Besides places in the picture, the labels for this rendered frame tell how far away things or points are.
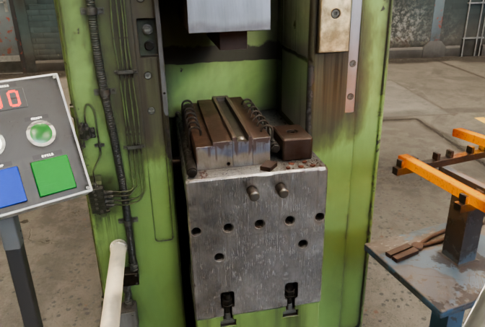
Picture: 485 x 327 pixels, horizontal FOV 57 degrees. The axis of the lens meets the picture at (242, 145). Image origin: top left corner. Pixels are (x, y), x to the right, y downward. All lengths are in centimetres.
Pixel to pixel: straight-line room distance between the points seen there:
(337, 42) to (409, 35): 661
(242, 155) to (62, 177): 46
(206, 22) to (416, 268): 83
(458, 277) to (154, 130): 90
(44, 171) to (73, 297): 137
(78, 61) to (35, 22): 627
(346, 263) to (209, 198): 69
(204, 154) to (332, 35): 49
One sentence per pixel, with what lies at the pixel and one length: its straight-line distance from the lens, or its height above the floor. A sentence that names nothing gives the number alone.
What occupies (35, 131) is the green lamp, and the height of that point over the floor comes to 110.
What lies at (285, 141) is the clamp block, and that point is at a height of 98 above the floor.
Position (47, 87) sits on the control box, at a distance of 108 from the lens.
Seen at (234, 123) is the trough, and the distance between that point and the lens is 131.
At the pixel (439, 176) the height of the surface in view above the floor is 94.
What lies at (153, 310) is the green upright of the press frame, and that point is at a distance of 161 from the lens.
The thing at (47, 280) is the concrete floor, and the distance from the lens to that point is 249.
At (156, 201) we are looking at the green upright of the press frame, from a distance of 139.
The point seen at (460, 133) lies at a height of 96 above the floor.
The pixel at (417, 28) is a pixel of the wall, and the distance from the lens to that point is 795.
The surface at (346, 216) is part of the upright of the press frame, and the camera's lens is 156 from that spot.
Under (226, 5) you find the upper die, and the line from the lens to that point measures 110.
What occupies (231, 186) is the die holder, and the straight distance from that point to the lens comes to 116.
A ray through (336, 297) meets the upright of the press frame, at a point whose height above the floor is 30.
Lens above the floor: 141
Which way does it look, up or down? 21 degrees down
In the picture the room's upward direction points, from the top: 1 degrees counter-clockwise
